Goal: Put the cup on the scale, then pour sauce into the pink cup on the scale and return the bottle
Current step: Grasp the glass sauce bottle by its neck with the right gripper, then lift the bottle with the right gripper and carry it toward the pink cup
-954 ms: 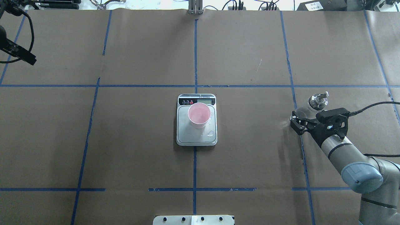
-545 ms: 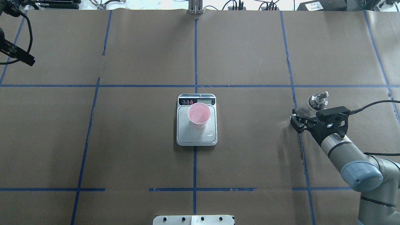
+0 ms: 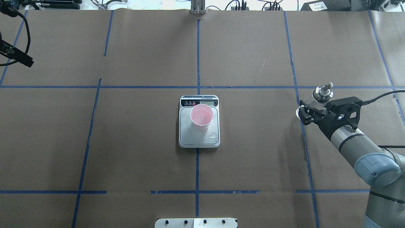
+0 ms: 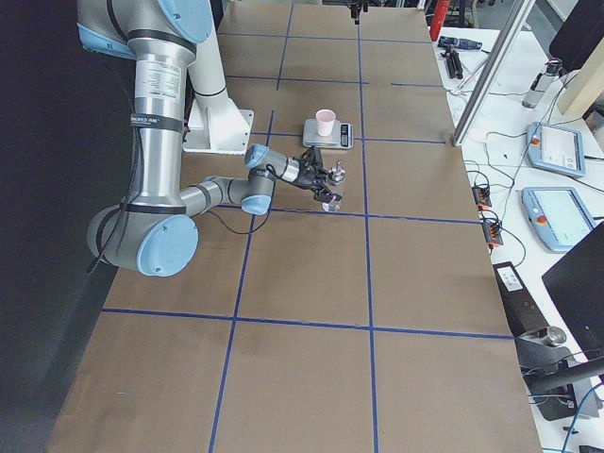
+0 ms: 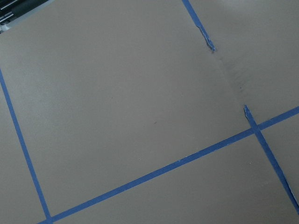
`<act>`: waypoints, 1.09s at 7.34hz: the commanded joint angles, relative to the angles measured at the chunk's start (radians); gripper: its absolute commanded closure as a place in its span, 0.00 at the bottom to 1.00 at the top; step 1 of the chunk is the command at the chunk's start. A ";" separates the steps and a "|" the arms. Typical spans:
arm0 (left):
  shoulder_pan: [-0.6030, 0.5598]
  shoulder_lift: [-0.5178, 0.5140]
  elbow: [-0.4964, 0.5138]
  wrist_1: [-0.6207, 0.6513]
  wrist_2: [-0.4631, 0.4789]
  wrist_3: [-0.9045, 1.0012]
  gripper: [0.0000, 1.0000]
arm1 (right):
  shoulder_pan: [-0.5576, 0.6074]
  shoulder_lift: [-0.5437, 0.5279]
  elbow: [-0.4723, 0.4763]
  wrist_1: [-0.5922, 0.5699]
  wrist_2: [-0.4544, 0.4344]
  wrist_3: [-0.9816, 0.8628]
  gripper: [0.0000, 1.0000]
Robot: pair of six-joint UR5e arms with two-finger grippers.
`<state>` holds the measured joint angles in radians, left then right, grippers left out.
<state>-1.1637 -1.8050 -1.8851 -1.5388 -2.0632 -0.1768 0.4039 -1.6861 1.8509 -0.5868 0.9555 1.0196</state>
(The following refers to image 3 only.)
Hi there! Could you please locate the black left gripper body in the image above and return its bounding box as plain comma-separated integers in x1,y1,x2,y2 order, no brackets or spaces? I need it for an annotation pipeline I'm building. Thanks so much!
0,40,34,67

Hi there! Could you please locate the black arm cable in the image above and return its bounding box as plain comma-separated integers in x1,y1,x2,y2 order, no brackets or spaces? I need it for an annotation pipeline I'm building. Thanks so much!
361,90,405,105
0,3,31,67

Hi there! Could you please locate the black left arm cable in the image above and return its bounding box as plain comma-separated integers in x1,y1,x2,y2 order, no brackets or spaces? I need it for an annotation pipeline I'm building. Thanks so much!
0,3,31,67

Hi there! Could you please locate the black box with white label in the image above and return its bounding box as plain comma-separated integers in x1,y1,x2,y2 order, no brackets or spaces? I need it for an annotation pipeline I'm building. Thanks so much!
299,0,352,11

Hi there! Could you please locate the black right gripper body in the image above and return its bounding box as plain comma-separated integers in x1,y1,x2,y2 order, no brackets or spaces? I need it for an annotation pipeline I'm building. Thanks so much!
313,110,340,140

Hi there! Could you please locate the clear glass sauce bottle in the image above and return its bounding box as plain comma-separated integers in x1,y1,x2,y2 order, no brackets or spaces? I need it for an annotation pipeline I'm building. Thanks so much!
296,82,333,118

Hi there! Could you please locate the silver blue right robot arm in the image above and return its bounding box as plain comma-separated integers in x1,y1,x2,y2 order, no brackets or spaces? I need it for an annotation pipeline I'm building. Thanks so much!
297,97,405,228

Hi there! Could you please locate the white pedestal column with base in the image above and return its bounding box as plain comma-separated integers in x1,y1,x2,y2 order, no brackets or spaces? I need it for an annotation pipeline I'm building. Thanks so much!
154,218,238,228

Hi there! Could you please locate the pink plastic cup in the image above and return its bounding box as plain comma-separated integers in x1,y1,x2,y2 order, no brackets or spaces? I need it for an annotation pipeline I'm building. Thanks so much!
190,104,214,130

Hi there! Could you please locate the black folded tripod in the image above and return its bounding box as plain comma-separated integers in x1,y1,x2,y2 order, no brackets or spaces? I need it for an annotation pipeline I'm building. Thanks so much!
18,0,83,10

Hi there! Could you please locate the aluminium frame post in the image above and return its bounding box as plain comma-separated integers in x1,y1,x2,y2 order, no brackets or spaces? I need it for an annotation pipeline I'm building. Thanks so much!
190,0,206,15

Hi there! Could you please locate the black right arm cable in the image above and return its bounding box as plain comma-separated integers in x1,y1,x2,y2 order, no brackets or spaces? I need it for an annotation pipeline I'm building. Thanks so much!
361,90,405,105

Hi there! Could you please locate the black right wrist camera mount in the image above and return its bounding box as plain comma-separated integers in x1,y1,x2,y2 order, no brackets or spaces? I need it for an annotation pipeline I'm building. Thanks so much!
326,97,363,132

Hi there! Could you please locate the silver digital kitchen scale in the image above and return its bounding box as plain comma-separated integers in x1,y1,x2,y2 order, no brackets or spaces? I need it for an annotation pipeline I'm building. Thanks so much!
178,95,221,148

